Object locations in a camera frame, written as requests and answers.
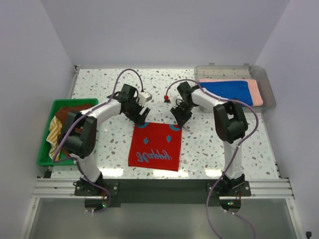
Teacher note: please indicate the blue towel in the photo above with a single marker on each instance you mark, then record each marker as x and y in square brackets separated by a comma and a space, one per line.
[238, 90]

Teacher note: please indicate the clear plastic container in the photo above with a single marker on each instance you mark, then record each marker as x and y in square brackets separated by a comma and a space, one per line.
[245, 71]

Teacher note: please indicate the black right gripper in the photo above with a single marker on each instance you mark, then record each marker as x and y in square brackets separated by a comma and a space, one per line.
[180, 118]

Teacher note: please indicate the green plastic bin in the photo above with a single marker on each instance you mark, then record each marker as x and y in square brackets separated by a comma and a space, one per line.
[43, 157]

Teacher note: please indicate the brown towel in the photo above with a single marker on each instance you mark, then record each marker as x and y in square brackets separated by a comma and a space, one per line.
[63, 112]

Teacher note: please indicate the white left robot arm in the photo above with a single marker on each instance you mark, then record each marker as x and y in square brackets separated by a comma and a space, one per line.
[80, 128]

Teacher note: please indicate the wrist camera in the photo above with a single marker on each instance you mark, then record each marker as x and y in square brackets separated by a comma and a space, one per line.
[167, 99]
[144, 97]

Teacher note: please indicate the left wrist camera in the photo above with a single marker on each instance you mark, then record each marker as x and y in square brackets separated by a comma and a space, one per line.
[144, 97]

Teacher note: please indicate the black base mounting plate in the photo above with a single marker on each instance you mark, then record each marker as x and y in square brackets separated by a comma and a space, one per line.
[115, 192]

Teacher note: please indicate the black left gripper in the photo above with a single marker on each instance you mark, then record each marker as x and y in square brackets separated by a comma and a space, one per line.
[137, 118]

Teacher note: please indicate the yellow striped towel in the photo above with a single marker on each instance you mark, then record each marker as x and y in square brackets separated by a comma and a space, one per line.
[55, 128]

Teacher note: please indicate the red patterned towel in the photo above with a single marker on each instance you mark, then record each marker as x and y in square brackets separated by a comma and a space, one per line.
[156, 146]

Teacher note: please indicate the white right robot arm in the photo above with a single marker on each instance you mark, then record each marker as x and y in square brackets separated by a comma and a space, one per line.
[230, 124]

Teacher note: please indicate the pink towel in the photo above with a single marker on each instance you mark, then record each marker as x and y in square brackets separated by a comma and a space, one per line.
[253, 88]

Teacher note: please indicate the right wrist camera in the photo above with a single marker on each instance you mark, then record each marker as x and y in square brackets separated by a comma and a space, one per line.
[167, 99]

